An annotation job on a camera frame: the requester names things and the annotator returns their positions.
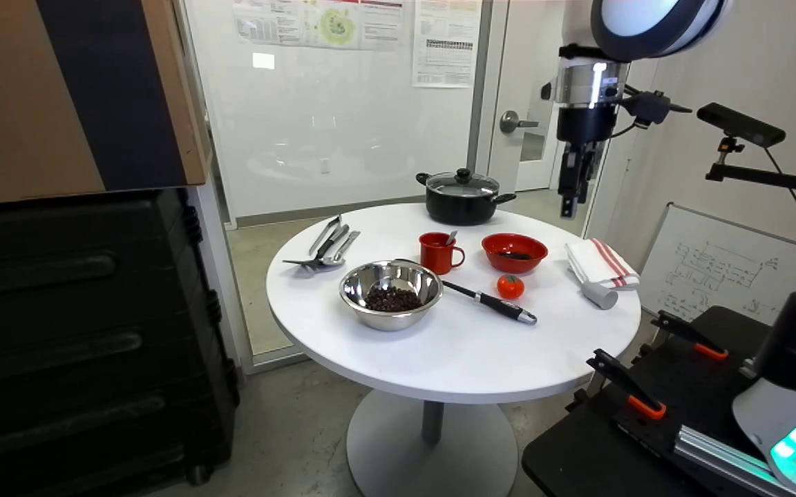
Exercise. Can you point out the black ladle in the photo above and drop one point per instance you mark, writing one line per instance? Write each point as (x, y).
(498, 306)

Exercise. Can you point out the silver metal tongs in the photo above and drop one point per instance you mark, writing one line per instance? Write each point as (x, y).
(332, 245)

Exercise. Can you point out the coffee beans in silver bowl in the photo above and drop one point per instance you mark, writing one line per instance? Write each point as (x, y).
(393, 300)

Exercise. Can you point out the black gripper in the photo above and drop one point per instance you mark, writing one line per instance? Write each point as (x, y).
(588, 126)

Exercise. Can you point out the glass pot lid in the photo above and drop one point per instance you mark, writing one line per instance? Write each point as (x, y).
(460, 187)

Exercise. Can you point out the white table pedestal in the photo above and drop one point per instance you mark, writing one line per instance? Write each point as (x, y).
(429, 456)

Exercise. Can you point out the black camera on stand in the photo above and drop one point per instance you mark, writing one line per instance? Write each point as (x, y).
(738, 122)

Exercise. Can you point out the coffee beans in red bowl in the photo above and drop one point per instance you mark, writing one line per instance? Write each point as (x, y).
(516, 251)

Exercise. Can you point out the small white label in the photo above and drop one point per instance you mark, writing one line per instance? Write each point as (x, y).
(264, 61)

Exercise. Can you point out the black storage case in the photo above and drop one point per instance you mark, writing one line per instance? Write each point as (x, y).
(75, 342)

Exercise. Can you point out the white towel with red stripes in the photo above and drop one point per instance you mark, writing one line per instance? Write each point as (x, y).
(601, 264)

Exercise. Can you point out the black clamp with orange grip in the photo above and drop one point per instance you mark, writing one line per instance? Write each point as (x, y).
(628, 387)
(691, 336)

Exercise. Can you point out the brown cardboard box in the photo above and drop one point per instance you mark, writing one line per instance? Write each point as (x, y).
(0, 100)

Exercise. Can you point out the poster with green circle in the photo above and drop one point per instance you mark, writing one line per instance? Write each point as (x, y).
(332, 24)

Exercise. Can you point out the black perforated work table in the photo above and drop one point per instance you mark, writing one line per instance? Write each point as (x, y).
(592, 456)

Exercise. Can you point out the red bowl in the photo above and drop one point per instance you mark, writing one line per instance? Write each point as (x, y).
(516, 264)

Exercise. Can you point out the small whiteboard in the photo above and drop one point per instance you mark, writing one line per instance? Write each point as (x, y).
(719, 267)

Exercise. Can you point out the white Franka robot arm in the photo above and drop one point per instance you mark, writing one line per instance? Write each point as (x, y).
(655, 28)

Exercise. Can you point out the silver metal bowl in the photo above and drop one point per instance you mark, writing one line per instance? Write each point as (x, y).
(361, 307)

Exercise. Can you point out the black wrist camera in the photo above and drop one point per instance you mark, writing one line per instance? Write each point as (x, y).
(648, 107)

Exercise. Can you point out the aluminium rail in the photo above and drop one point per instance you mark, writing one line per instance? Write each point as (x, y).
(719, 456)

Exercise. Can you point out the red mug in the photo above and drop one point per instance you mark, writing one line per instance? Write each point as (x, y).
(434, 252)

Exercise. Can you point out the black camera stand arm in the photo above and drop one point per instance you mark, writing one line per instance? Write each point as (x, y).
(766, 179)

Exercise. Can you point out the black cooking pot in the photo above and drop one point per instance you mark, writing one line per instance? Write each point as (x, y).
(463, 212)

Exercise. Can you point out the orange toy tomato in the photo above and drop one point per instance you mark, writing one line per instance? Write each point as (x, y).
(509, 288)

